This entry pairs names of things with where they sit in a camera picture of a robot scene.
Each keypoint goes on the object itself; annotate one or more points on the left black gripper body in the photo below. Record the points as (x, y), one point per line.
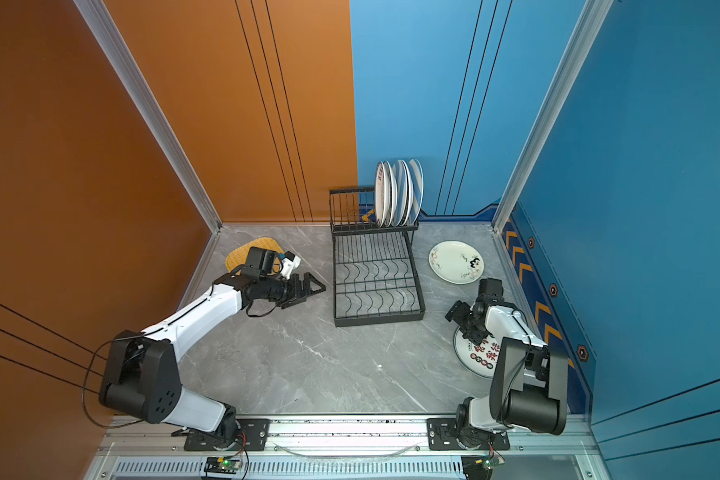
(283, 291)

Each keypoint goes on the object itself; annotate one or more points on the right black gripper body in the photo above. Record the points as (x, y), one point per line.
(464, 315)

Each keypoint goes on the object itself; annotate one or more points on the white plate red characters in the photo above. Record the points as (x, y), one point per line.
(479, 359)

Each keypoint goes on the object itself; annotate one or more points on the black wire dish rack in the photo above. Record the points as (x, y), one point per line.
(375, 277)

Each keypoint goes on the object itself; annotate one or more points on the orange sunburst round plate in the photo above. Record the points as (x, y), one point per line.
(380, 193)

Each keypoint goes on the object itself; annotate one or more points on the blue striped plate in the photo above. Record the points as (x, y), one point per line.
(418, 186)
(402, 193)

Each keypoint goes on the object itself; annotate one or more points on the white green emblem plate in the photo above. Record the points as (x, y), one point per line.
(390, 194)

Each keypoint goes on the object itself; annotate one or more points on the green red rimmed plate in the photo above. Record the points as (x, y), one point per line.
(411, 194)

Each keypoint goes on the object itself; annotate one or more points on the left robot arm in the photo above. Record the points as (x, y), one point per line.
(141, 376)

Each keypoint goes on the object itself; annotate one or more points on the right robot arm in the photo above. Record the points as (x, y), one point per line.
(528, 378)

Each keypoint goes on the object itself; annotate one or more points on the yellow woven square plate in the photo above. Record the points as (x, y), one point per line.
(239, 255)

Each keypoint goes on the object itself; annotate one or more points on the white floral plate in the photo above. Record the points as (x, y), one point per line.
(456, 262)

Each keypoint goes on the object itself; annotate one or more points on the right circuit board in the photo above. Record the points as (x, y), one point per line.
(480, 467)

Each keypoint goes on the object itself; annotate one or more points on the circuit board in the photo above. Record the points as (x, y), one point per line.
(480, 467)
(223, 467)

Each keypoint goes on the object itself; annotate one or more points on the left circuit board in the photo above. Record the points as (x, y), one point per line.
(223, 467)

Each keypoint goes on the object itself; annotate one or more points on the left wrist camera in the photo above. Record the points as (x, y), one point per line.
(289, 262)

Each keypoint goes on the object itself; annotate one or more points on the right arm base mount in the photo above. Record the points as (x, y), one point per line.
(443, 435)

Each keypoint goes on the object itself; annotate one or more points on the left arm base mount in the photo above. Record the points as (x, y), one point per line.
(250, 434)

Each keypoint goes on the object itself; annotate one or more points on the aluminium front rail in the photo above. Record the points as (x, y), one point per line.
(350, 435)

